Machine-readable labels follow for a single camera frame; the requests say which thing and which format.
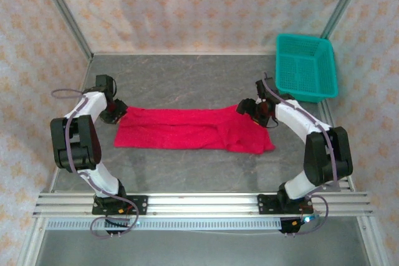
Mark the aluminium side rail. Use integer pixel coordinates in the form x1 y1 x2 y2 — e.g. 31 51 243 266
319 100 356 192

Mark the teal plastic basket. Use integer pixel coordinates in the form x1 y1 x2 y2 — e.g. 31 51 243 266
275 33 340 104

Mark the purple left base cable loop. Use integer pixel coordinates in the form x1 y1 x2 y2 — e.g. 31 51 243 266
89 199 144 239

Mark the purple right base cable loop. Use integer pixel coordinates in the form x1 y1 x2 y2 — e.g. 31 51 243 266
296 192 328 235

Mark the red t-shirt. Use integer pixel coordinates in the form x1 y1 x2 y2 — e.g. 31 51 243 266
113 105 277 154

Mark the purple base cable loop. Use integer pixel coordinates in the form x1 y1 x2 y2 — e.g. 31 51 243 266
296 192 328 235
89 199 144 239

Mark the slotted grey cable tray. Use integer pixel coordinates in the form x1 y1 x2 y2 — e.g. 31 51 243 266
46 217 283 232

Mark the black right controller board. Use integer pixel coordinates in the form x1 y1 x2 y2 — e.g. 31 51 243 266
279 216 319 236

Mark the long aluminium base rail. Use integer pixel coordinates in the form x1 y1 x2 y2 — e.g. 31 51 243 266
32 191 374 217

